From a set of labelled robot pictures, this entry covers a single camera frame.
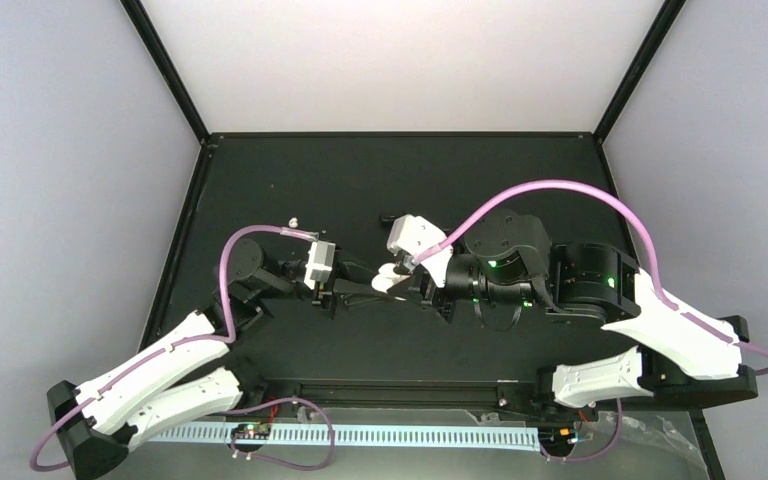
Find white earbud charging case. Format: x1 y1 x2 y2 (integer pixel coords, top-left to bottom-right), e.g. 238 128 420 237
371 263 411 293

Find black earbud charging case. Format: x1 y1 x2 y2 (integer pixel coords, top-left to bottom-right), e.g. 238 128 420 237
378 214 399 226

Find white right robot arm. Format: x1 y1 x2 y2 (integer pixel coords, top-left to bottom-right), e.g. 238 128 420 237
371 209 758 419

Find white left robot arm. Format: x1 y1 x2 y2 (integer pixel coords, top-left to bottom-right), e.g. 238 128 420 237
46 225 406 479

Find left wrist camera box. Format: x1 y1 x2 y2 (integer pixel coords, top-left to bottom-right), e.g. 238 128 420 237
303 240 337 290

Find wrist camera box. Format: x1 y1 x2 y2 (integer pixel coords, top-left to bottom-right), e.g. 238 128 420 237
303 240 337 290
386 214 453 288

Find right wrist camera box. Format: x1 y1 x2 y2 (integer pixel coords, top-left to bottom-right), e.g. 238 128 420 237
386 214 453 288

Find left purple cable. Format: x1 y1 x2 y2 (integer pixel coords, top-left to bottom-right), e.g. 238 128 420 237
29 225 319 473

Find purple cable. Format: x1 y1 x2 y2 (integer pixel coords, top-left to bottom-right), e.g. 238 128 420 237
29 225 319 473
410 179 768 377

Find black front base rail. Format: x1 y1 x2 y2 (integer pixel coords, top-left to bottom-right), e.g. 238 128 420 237
263 379 549 409

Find light blue cable duct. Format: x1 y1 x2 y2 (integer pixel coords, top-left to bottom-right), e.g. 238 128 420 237
151 421 540 452

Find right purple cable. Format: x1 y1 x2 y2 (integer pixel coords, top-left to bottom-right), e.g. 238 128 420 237
410 179 768 377

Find black frame post left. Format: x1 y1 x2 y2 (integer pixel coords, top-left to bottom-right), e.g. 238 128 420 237
120 0 210 144

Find black frame post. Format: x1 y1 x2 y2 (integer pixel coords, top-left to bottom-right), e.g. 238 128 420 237
593 0 686 145
120 0 210 144

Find black frame post right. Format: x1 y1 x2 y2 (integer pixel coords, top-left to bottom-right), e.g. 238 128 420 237
593 0 686 145

